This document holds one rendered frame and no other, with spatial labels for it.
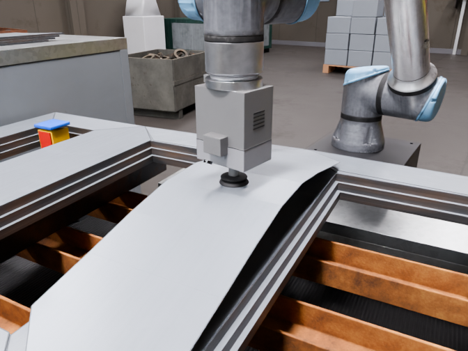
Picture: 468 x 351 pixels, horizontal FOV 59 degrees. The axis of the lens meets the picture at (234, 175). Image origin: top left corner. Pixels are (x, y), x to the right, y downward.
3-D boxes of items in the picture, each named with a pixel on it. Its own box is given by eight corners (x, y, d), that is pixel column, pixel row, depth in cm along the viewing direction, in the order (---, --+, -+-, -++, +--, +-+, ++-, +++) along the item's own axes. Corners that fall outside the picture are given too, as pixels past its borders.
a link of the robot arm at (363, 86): (352, 106, 127) (356, 60, 122) (394, 113, 119) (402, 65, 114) (332, 113, 119) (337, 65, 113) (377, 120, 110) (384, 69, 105)
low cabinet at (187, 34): (212, 47, 1166) (211, 16, 1134) (271, 51, 1068) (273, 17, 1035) (160, 55, 1002) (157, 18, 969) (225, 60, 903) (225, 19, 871)
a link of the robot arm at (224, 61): (239, 44, 47) (188, 40, 52) (238, 84, 49) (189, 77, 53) (275, 40, 52) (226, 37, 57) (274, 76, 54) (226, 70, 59)
